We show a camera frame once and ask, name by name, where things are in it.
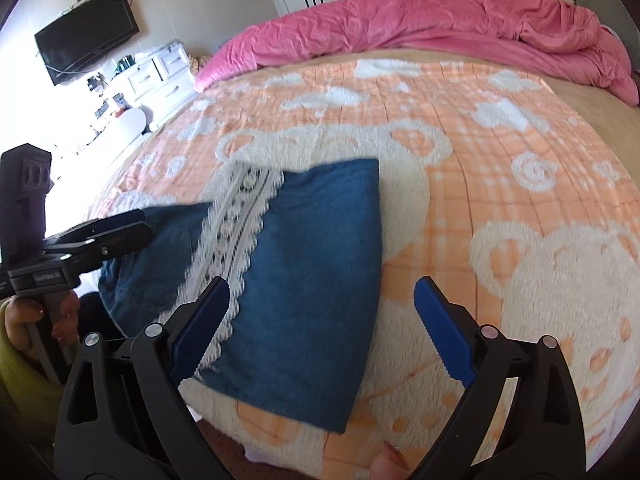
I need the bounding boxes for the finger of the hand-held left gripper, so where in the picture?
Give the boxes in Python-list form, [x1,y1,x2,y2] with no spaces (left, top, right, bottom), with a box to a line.
[65,222,155,274]
[46,208,147,247]

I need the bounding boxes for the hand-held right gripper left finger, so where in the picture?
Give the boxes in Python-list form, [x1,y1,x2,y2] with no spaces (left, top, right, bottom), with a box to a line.
[54,275,236,480]

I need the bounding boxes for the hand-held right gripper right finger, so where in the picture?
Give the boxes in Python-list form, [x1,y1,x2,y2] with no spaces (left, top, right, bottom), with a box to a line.
[414,276,586,480]

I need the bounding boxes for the blue denim pants with lace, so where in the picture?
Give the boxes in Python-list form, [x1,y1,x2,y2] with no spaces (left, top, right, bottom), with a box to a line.
[97,158,383,435]

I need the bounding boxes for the person's left forearm yellow sleeve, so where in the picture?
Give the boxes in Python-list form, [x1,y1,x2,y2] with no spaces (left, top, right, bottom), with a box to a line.
[0,330,61,441]

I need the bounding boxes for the person's left hand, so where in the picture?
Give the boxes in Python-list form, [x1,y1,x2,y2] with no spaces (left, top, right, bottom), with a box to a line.
[2,290,83,361]

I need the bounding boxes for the person's right hand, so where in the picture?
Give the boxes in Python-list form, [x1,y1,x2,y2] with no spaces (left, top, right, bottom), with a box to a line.
[370,442,413,480]

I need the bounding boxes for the white round chair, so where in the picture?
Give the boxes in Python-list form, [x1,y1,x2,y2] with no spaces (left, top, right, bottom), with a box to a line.
[95,107,148,146]

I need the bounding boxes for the peach bear printed blanket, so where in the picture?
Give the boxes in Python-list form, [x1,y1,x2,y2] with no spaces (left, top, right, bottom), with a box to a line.
[90,57,640,480]

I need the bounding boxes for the white dresser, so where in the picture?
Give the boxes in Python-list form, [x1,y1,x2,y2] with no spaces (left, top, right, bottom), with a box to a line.
[75,40,193,126]

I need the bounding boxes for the beige patterned cloth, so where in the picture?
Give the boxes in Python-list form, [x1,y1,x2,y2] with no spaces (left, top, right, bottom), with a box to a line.
[186,52,221,76]

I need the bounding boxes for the bed with beige sheet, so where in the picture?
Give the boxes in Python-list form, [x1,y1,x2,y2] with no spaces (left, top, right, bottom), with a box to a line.
[90,50,640,161]

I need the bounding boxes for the pink duvet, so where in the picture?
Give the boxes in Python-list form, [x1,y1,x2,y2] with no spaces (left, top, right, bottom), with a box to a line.
[194,0,640,108]

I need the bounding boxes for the black wall television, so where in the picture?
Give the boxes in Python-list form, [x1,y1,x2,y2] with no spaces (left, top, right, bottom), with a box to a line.
[34,0,140,87]

